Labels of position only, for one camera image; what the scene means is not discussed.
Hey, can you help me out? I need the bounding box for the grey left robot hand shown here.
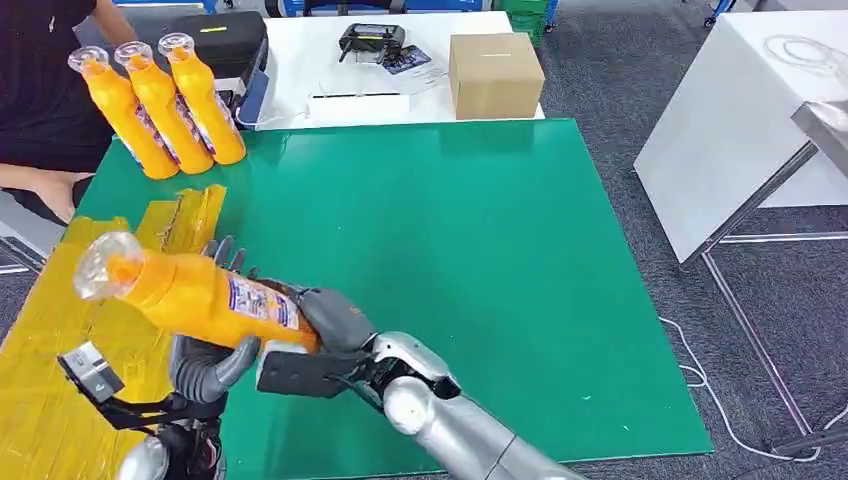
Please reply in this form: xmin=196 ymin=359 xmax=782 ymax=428
xmin=168 ymin=235 xmax=263 ymax=406

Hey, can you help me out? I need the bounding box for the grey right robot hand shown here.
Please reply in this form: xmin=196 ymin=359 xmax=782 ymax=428
xmin=260 ymin=278 xmax=377 ymax=356

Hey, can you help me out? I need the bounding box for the orange drink bottle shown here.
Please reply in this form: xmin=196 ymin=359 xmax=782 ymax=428
xmin=113 ymin=40 xmax=216 ymax=177
xmin=67 ymin=45 xmax=181 ymax=181
xmin=71 ymin=231 xmax=324 ymax=354
xmin=156 ymin=32 xmax=248 ymax=167

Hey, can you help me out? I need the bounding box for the green mat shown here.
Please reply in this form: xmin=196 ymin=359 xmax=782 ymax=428
xmin=74 ymin=118 xmax=715 ymax=480

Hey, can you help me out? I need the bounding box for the blue white box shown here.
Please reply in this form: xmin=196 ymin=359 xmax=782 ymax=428
xmin=215 ymin=47 xmax=274 ymax=130

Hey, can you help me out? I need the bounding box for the dark printed card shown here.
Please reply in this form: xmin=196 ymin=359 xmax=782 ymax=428
xmin=381 ymin=44 xmax=433 ymax=76

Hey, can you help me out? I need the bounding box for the black remote controller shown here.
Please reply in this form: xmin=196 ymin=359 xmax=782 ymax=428
xmin=337 ymin=22 xmax=407 ymax=64

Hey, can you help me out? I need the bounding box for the brown cardboard box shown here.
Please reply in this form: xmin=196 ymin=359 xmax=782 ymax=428
xmin=448 ymin=31 xmax=547 ymax=122

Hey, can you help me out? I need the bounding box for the black carrying case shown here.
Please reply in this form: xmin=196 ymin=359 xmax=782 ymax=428
xmin=125 ymin=10 xmax=270 ymax=82

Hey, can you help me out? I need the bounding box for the person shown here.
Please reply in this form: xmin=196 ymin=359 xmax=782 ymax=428
xmin=0 ymin=0 xmax=138 ymax=227

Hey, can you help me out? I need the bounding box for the green crate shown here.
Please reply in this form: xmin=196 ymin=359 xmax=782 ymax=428
xmin=491 ymin=0 xmax=555 ymax=50

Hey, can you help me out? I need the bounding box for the large white table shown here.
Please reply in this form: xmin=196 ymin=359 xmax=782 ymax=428
xmin=633 ymin=9 xmax=848 ymax=266

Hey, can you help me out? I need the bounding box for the steel bench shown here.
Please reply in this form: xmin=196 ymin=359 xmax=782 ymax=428
xmin=790 ymin=99 xmax=848 ymax=179

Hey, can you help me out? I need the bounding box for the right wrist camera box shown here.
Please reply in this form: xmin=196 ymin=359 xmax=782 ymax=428
xmin=255 ymin=347 xmax=374 ymax=400

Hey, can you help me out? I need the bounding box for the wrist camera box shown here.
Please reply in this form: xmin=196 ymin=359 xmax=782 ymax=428
xmin=255 ymin=347 xmax=374 ymax=400
xmin=55 ymin=340 xmax=127 ymax=407

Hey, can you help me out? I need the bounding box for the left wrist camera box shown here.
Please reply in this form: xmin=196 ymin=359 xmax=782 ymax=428
xmin=55 ymin=340 xmax=127 ymax=407

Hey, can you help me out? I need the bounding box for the blue metal frame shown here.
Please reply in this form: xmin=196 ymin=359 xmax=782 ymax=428
xmin=112 ymin=0 xmax=486 ymax=18

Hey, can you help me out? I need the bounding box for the white floor cable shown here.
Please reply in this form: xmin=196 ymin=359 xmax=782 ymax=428
xmin=659 ymin=316 xmax=848 ymax=464

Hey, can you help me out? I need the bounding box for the metal table frame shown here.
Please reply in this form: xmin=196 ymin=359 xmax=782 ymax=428
xmin=680 ymin=140 xmax=848 ymax=460

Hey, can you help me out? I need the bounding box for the coiled white cable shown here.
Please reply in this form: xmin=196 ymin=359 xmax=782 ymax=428
xmin=763 ymin=33 xmax=848 ymax=75

